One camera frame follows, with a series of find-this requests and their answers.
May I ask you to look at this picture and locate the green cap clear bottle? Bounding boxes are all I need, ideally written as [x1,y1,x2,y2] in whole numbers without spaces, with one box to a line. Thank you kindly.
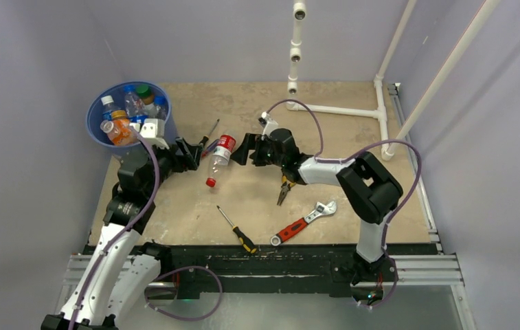
[136,84,157,118]

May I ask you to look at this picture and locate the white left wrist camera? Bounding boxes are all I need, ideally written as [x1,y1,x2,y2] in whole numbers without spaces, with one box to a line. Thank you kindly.
[139,118,170,149]

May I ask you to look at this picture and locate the yellow black screwdriver front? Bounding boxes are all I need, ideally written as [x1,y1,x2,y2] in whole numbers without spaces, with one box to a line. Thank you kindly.
[217,206,258,254]

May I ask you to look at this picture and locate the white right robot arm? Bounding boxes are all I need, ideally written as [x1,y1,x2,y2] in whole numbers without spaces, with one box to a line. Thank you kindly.
[231,129,403,280]

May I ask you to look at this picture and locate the yellow black screwdriver back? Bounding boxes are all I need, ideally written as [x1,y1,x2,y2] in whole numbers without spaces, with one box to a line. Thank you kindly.
[199,119,220,147]

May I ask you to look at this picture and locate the red handled adjustable wrench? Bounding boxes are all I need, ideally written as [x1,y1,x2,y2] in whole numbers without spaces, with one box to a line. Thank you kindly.
[270,201,337,246]

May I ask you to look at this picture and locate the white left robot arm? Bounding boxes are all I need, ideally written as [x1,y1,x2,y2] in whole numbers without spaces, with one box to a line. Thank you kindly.
[41,137,204,329]

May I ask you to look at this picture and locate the white pvc pipe frame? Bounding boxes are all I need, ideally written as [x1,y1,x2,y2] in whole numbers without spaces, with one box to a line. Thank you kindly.
[285,0,501,162]

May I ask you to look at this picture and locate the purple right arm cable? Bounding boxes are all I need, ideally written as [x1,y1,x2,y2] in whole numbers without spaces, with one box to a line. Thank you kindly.
[266,99,423,311]

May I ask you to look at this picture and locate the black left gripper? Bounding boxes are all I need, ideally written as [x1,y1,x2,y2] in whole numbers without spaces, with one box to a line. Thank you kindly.
[143,136,202,197]

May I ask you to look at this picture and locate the pepsi label clear bottle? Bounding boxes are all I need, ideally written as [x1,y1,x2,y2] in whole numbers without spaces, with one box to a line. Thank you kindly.
[124,85,146,122]

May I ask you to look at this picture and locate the yellow black screwdriver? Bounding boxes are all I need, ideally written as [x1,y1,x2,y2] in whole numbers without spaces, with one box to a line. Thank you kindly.
[217,206,258,254]
[199,119,220,147]

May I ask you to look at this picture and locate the orange juice bottle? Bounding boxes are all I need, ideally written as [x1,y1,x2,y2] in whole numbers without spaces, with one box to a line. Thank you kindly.
[111,110,130,124]

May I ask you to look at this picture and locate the blue label bottle back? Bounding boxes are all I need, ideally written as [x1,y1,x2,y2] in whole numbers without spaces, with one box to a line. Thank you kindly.
[100,95,121,120]

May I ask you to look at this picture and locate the yellow handled pliers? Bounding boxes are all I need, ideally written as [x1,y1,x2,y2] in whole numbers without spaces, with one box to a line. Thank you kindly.
[277,175,296,206]

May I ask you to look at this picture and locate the blue label bottle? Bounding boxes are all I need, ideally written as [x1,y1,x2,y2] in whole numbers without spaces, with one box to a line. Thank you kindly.
[154,96,168,120]
[100,95,121,120]

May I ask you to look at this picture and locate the blue plastic bin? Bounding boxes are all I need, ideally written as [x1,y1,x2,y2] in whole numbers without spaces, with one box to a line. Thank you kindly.
[85,80,179,157]

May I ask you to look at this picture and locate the aluminium side rail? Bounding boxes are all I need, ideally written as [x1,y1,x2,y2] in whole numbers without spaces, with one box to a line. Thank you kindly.
[387,82,465,288]

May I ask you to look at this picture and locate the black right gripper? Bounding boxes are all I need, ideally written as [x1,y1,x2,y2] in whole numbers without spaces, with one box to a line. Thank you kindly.
[231,133,286,168]

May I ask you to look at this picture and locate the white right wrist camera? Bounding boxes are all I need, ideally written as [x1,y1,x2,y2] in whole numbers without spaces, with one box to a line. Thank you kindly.
[258,111,279,137]

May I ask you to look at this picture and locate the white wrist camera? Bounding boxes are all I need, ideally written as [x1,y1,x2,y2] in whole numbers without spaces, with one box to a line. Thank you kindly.
[258,111,279,137]
[139,118,170,149]

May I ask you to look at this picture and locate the crushed orange label bottle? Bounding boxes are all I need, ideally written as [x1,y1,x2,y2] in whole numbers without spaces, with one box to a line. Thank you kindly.
[100,119,138,146]

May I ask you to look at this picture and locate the red label clear bottle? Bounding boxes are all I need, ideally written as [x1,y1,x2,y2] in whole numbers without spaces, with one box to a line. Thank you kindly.
[205,132,237,188]

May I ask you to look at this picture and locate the purple cable loop below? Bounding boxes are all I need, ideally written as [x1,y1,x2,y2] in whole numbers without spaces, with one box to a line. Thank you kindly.
[143,265,224,322]

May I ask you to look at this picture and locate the black table front rail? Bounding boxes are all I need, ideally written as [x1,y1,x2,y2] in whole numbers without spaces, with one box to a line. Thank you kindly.
[82,245,379,299]

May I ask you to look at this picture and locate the red handled screwdriver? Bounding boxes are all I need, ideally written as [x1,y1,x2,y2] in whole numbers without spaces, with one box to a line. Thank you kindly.
[201,139,218,158]

